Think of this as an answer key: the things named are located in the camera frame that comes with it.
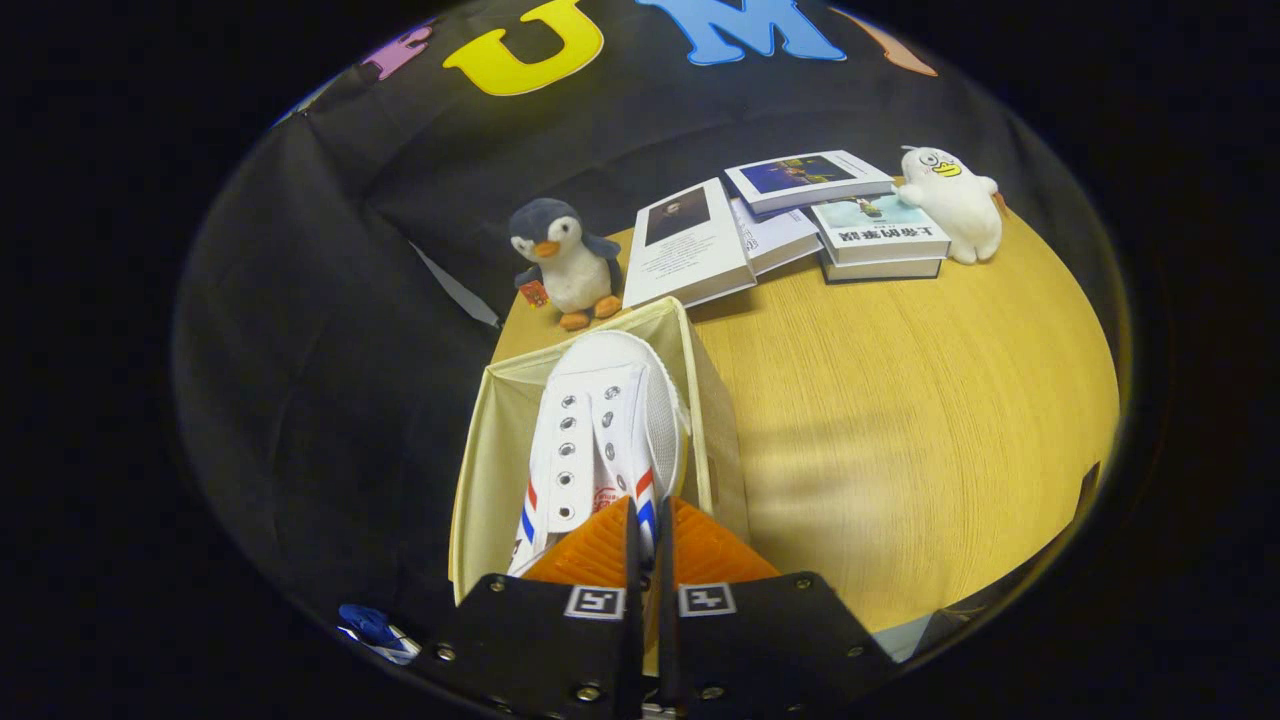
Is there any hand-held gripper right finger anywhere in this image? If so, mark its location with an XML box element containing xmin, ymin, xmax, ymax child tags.
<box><xmin>655</xmin><ymin>495</ymin><xmax>896</xmax><ymax>720</ymax></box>

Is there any white duck plush toy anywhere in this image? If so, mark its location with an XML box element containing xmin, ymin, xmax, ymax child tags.
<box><xmin>893</xmin><ymin>146</ymin><xmax>1004</xmax><ymax>266</ymax></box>

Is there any beige fabric storage box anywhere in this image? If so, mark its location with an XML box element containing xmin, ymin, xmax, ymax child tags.
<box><xmin>448</xmin><ymin>296</ymin><xmax>751</xmax><ymax>611</ymax></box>

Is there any plain white book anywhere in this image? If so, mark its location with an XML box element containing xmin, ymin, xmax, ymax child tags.
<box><xmin>730</xmin><ymin>197</ymin><xmax>823</xmax><ymax>276</ymax></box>

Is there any book with teal cover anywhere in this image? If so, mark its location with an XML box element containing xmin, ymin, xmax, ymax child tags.
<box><xmin>810</xmin><ymin>193</ymin><xmax>952</xmax><ymax>266</ymax></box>

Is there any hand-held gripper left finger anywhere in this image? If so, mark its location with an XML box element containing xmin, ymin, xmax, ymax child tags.
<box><xmin>408</xmin><ymin>495</ymin><xmax>643</xmax><ymax>720</ymax></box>

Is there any white book with portrait cover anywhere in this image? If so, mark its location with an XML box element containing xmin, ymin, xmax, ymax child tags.
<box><xmin>622</xmin><ymin>178</ymin><xmax>758</xmax><ymax>310</ymax></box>

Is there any person's blue shoe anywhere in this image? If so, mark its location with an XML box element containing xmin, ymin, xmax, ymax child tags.
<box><xmin>337</xmin><ymin>603</ymin><xmax>423</xmax><ymax>666</ymax></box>

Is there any grey penguin plush toy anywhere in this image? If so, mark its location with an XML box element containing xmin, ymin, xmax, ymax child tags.
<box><xmin>508</xmin><ymin>197</ymin><xmax>624</xmax><ymax>332</ymax></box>

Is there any dark thin book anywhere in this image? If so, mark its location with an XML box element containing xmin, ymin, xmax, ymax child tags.
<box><xmin>820</xmin><ymin>255</ymin><xmax>944</xmax><ymax>285</ymax></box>

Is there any black backdrop cloth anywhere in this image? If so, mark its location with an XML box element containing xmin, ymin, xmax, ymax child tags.
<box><xmin>170</xmin><ymin>0</ymin><xmax>1121</xmax><ymax>641</ymax></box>

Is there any white sneaker shoe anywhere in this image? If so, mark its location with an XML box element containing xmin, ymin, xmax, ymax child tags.
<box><xmin>507</xmin><ymin>330</ymin><xmax>693</xmax><ymax>581</ymax></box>

